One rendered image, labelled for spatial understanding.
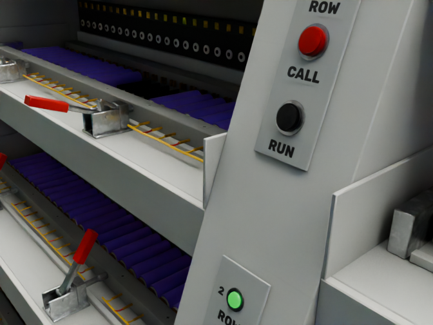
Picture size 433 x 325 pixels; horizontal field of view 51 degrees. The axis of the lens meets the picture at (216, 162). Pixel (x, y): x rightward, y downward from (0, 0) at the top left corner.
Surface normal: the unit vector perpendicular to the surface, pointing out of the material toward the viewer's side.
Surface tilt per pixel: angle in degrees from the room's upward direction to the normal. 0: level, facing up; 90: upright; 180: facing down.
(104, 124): 90
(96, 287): 19
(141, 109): 109
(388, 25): 90
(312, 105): 90
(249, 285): 90
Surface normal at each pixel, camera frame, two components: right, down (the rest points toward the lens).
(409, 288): 0.02, -0.92
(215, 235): -0.70, -0.07
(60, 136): -0.75, 0.25
